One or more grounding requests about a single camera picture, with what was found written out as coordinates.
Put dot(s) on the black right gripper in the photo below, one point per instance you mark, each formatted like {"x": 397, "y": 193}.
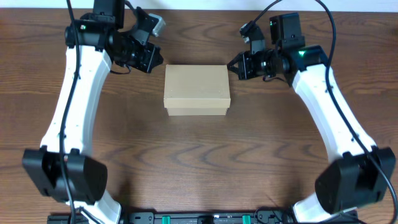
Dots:
{"x": 244, "y": 72}

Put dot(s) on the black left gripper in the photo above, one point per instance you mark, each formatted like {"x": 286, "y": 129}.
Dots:
{"x": 152, "y": 56}

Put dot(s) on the brown cardboard box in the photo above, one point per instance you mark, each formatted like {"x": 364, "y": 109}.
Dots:
{"x": 196, "y": 90}

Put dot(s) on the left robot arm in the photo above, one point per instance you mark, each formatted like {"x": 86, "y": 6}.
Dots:
{"x": 63, "y": 168}

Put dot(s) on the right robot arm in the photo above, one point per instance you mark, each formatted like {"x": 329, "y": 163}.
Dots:
{"x": 359, "y": 171}

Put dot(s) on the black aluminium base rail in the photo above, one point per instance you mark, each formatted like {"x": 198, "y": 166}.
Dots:
{"x": 258, "y": 217}

